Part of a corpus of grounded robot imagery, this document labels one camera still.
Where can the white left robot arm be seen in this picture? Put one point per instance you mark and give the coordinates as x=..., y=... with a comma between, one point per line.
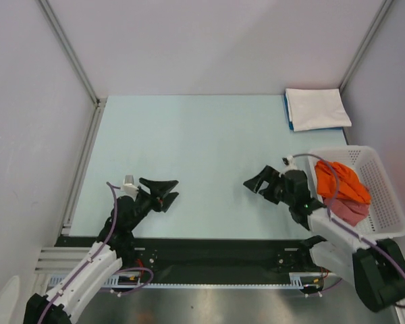
x=113, y=252

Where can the orange t shirt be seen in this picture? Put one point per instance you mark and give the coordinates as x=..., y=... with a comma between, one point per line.
x=350, y=187

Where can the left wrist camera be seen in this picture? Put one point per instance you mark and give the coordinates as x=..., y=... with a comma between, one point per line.
x=129, y=187

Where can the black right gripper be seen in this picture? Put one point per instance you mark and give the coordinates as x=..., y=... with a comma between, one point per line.
x=271, y=175

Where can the aluminium frame post right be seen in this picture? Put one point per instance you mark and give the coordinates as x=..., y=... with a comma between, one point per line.
x=369, y=36

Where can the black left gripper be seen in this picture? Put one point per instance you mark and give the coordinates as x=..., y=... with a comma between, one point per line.
x=159, y=189

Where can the pink t shirt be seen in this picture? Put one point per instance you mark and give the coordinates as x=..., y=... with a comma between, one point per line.
x=350, y=211

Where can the aluminium frame post left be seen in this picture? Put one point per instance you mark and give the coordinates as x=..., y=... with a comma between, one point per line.
x=67, y=48

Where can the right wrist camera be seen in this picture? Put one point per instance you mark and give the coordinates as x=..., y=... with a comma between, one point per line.
x=289, y=165

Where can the white t shirt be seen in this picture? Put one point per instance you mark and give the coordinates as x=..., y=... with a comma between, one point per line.
x=311, y=109

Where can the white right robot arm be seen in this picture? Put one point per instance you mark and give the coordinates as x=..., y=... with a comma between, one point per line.
x=375, y=268

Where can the white plastic basket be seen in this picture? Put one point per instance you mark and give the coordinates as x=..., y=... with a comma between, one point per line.
x=386, y=218

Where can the aluminium frame post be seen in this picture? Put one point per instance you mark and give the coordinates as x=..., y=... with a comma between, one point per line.
x=67, y=48
x=369, y=36

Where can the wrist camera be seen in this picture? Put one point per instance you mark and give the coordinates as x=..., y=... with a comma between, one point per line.
x=289, y=165
x=129, y=187

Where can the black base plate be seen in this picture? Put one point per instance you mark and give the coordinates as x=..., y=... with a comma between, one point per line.
x=167, y=256

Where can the white slotted cable duct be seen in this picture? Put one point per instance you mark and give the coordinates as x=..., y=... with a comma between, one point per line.
x=244, y=280

